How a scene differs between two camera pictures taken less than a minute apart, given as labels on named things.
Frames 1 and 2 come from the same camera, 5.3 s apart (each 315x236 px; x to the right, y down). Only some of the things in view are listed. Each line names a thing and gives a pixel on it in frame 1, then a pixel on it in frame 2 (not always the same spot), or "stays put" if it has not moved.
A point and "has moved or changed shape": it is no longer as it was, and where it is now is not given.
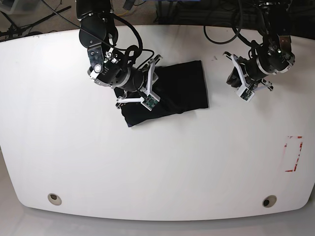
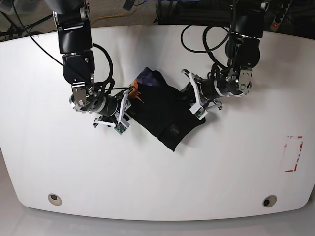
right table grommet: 269,201 stays put
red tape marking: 297,161 stays put
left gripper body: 149,90 to 116,115
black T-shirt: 180,87 has moved or changed shape
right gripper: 249,73 to 206,90
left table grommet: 54,199 stays put
